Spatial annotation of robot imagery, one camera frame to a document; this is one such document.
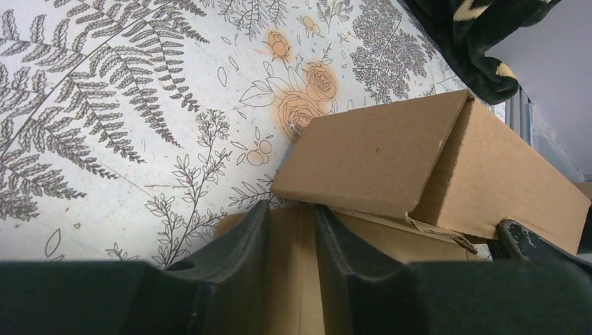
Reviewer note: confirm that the brown cardboard box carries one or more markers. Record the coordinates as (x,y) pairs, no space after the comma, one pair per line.
(422,180)

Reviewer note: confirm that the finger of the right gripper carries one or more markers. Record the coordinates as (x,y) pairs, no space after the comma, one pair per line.
(516,242)

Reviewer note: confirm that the black floral blanket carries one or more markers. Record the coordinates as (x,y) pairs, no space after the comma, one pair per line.
(464,31)

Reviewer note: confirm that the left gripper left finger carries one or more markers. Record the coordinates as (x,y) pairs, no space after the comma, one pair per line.
(218,289)

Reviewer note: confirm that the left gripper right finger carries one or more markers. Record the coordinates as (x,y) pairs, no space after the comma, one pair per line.
(365,291)

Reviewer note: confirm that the floral patterned table mat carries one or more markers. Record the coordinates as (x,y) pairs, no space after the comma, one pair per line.
(129,129)

